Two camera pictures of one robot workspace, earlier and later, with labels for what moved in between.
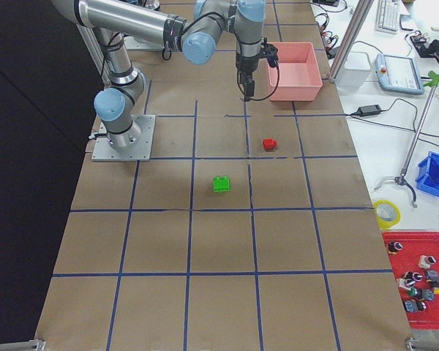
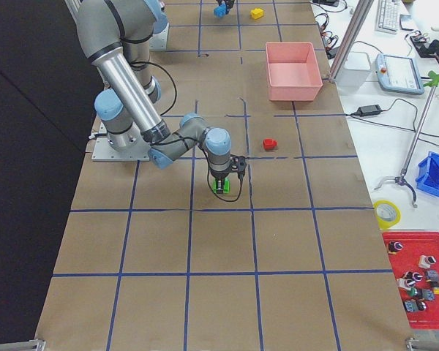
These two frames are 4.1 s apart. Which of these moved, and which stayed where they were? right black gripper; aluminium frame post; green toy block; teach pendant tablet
Moved: right black gripper
Stayed: aluminium frame post; green toy block; teach pendant tablet
